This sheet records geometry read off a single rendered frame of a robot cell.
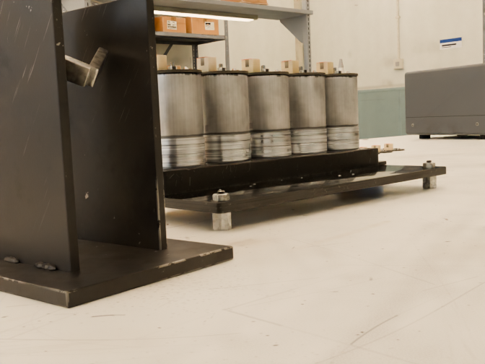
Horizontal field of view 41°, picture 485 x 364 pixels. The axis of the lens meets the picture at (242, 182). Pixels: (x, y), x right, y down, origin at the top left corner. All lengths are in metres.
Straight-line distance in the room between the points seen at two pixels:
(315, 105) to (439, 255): 0.16
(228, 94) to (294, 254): 0.12
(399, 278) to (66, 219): 0.08
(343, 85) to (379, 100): 5.74
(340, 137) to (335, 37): 6.10
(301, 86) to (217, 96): 0.06
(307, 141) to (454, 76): 0.59
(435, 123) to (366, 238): 0.72
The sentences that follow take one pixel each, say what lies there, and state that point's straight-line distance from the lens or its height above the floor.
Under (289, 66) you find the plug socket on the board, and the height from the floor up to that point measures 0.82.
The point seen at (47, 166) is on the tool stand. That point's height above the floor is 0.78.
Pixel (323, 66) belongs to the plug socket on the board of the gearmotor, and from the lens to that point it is 0.36.
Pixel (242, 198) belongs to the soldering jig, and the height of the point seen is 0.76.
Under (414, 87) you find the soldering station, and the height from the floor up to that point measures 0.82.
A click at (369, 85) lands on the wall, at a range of 6.18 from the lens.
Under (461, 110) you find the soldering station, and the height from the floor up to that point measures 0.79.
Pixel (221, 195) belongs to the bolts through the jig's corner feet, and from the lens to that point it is 0.24.
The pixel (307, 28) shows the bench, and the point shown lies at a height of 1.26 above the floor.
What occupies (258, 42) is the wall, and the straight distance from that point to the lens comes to 6.31.
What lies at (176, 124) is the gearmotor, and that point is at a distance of 0.28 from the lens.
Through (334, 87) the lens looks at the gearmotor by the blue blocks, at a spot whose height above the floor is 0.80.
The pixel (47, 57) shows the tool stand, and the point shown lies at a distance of 0.17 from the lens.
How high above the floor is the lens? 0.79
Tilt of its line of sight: 6 degrees down
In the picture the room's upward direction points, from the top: 3 degrees counter-clockwise
